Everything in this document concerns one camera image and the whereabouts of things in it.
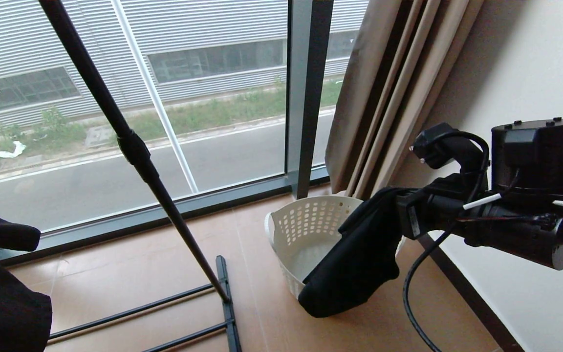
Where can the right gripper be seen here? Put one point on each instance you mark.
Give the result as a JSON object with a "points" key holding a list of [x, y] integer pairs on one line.
{"points": [[433, 212]]}

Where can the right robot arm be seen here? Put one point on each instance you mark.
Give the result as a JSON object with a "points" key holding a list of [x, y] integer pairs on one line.
{"points": [[535, 156]]}

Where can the white laundry basket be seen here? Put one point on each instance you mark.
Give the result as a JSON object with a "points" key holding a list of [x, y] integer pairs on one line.
{"points": [[301, 230]]}

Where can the black clothes rack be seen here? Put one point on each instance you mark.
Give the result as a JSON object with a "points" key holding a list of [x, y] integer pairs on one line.
{"points": [[130, 144]]}

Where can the brown curtain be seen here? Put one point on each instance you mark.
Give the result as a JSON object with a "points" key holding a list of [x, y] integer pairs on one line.
{"points": [[374, 73]]}

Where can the window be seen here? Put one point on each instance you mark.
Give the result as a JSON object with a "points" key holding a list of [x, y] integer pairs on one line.
{"points": [[306, 98]]}

